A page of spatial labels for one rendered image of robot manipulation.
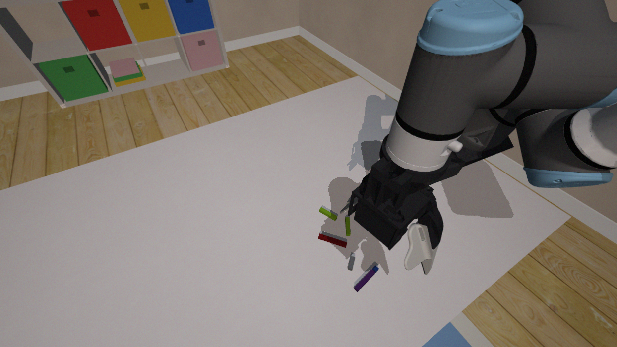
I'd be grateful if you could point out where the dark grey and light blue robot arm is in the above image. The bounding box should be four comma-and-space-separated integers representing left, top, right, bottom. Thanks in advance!
385, 0, 617, 188

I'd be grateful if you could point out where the dark red rod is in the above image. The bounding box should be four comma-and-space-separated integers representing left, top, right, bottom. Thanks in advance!
318, 234, 347, 248

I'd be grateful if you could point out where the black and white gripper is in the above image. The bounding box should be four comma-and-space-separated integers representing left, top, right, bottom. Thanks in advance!
340, 134, 451, 275

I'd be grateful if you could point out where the purple rod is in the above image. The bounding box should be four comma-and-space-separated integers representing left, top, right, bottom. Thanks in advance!
354, 269, 375, 292

